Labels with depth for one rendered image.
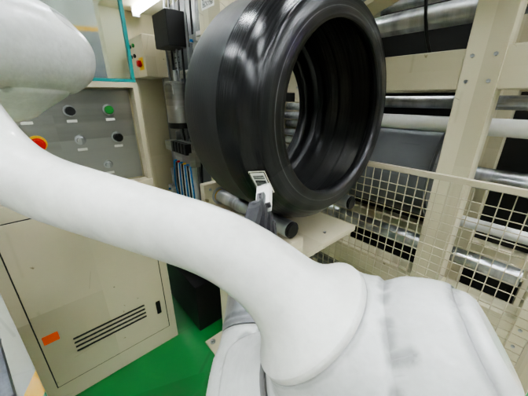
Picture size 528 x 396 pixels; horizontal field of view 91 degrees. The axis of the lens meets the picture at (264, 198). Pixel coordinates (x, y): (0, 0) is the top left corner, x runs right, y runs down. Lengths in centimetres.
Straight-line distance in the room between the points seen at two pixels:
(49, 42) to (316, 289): 48
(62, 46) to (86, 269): 90
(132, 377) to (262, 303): 143
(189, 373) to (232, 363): 121
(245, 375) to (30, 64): 47
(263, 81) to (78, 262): 99
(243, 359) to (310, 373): 12
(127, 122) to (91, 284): 66
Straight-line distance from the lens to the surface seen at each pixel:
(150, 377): 156
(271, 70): 52
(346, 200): 87
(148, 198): 21
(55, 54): 52
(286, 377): 20
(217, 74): 58
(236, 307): 35
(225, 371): 32
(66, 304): 133
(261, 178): 54
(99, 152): 118
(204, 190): 88
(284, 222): 67
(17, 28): 50
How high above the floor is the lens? 122
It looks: 21 degrees down
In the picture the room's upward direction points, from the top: straight up
